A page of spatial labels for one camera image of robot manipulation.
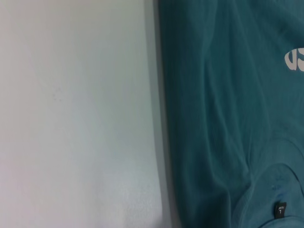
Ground teal blue printed t-shirt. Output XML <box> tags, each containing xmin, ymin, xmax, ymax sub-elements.
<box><xmin>157</xmin><ymin>0</ymin><xmax>304</xmax><ymax>228</ymax></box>

